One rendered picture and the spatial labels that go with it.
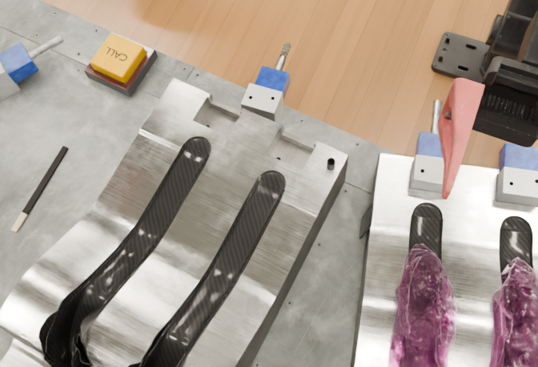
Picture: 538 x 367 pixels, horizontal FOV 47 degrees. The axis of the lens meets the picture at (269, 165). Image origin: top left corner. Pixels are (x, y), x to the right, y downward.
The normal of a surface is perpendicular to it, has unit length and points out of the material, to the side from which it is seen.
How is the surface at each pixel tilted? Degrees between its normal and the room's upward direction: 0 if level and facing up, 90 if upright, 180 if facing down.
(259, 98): 0
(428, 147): 0
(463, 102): 22
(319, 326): 0
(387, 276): 28
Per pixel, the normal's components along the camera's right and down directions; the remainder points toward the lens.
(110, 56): -0.06, -0.40
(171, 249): 0.04, -0.56
